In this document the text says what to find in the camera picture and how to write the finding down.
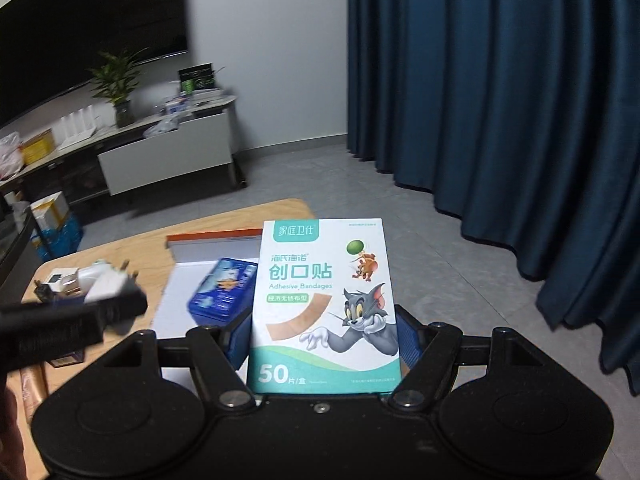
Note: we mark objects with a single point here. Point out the dark glass coffee table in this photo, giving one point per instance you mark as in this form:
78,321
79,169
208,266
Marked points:
12,260

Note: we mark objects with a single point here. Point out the blue rectangular tin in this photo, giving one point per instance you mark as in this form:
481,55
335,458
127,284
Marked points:
220,290

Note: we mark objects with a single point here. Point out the white plug-in mosquito repeller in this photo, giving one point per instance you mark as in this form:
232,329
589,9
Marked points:
107,282

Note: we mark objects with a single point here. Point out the dark blue curtain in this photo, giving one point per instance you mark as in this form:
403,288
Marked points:
500,110

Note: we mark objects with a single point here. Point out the blue plastic-wrapped packs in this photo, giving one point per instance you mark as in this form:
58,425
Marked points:
62,240

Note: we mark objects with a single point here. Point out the white red plastic bag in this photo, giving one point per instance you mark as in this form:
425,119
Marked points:
10,155

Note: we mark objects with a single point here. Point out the green plant in glass vase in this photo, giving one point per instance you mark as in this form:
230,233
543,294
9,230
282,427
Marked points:
119,85

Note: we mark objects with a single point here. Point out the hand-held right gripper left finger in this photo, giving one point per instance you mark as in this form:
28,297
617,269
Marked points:
241,332

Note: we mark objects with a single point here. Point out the clear plastic bag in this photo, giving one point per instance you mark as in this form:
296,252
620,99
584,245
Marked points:
161,126

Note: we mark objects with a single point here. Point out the white yellow cardboard carton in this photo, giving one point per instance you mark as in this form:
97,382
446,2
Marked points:
50,210

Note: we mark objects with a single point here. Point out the black plug adapter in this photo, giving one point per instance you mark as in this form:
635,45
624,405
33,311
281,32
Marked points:
42,292

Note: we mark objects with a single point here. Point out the white teal adhesive bandage box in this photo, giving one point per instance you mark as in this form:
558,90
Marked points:
320,310

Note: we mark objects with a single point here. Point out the white router with antennas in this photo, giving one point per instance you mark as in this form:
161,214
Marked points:
75,122

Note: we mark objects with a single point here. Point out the small white box black print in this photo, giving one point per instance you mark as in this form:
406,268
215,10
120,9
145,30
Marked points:
60,276

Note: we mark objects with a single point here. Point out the white shallow box orange rim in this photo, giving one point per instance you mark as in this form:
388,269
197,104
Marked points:
175,285

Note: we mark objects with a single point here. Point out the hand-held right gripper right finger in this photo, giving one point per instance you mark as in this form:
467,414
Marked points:
411,341

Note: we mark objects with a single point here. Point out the yellow cardboard box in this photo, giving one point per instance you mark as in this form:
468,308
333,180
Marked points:
37,146

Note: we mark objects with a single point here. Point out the black box green print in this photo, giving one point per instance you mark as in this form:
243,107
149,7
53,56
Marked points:
197,79

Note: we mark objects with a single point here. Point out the white grey television cabinet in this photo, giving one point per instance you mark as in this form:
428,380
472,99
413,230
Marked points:
165,150

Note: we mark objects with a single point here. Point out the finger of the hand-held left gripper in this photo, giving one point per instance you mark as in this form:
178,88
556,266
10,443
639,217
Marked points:
60,327

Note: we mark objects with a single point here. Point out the black flat television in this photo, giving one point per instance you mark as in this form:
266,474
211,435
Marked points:
75,25

